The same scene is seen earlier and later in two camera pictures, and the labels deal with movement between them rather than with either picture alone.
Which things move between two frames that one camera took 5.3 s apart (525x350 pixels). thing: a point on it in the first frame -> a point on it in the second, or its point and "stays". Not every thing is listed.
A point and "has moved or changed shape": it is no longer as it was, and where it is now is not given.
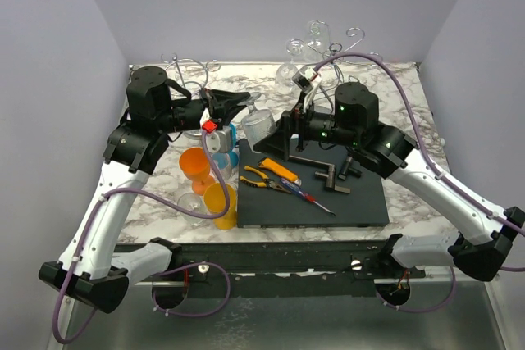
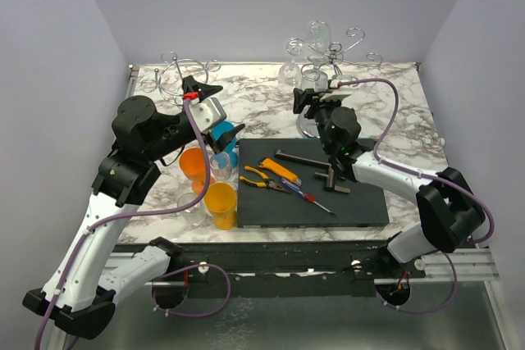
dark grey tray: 323,187 stays
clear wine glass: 317,35 stays
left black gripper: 225,104 -> 223,140
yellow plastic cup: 215,202 stays
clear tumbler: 258,124 has moved or changed shape
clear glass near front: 192,202 stays
